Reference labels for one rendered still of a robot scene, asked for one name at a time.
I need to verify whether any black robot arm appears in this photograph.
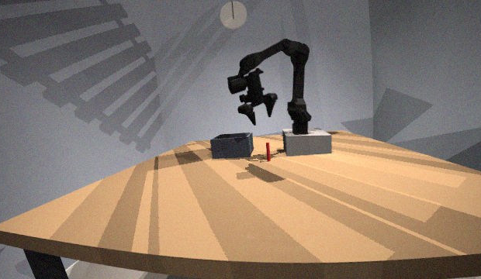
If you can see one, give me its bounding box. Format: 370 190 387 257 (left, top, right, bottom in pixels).
227 39 312 135

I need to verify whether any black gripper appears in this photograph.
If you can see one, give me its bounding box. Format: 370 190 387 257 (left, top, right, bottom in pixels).
237 86 278 126

